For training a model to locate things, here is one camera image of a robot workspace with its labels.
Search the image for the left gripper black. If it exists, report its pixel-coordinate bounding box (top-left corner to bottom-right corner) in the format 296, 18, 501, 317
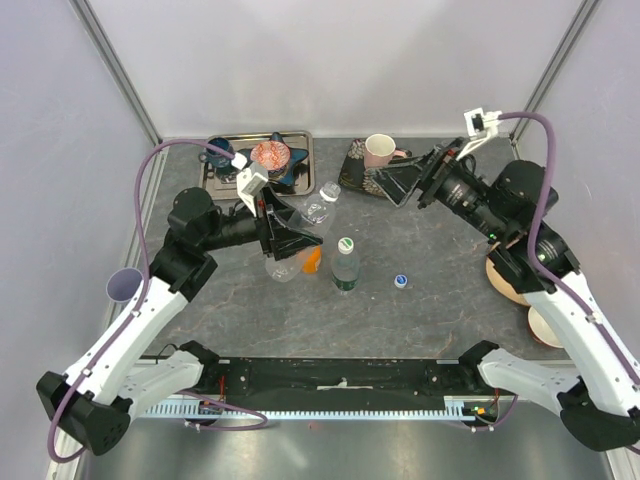
200, 182, 323, 260

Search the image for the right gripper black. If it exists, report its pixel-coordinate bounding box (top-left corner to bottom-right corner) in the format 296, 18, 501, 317
366, 136, 510, 240

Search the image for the clear plastic bottle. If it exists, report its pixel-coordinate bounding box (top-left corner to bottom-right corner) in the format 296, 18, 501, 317
265, 181, 341, 283

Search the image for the blue white bottle cap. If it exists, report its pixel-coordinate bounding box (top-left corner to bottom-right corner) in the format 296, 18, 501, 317
394, 274, 408, 289

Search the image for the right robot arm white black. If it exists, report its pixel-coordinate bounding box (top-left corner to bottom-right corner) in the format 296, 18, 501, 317
364, 139, 639, 452

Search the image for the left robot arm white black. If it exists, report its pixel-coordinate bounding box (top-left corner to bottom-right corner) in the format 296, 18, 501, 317
36, 186, 325, 462

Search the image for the right orange juice bottle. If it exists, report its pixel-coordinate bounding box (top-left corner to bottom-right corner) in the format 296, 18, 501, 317
301, 246, 322, 274

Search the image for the water bottle green label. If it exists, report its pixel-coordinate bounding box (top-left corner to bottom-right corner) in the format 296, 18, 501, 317
331, 237, 360, 294

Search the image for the pink mug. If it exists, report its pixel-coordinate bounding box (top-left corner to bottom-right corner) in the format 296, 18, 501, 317
364, 133, 408, 169

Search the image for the blue star-shaped plate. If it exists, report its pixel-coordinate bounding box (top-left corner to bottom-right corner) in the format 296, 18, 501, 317
239, 132, 309, 186

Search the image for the black floral square plate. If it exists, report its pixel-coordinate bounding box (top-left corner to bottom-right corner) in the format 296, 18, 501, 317
338, 137, 412, 198

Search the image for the red patterned bowl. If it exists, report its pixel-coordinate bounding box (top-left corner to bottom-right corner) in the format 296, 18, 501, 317
250, 140, 291, 175

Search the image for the metal tray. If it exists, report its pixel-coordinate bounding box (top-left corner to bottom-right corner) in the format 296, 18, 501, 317
199, 130, 315, 200

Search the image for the blue mug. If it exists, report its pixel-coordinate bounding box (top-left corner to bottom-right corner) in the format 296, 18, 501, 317
199, 137, 235, 172

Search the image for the beige plate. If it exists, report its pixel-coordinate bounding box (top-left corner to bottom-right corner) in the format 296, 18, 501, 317
485, 256, 530, 308

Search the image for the purple cup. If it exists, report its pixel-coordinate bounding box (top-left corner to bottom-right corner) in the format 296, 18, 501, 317
106, 267, 143, 304

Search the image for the white bowl red rim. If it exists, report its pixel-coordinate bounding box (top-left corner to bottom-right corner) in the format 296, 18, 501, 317
527, 307, 563, 349

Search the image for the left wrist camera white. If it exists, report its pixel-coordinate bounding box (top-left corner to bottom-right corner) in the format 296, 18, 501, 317
231, 152, 269, 217

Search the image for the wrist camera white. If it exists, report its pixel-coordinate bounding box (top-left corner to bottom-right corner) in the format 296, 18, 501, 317
456, 107, 502, 161
231, 152, 269, 217

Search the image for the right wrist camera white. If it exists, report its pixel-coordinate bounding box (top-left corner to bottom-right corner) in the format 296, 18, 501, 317
456, 107, 502, 161

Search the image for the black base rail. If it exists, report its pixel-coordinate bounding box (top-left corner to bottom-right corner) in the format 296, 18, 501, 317
186, 357, 513, 411

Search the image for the slotted cable duct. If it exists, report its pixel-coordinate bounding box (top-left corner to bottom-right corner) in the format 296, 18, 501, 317
141, 396, 512, 423

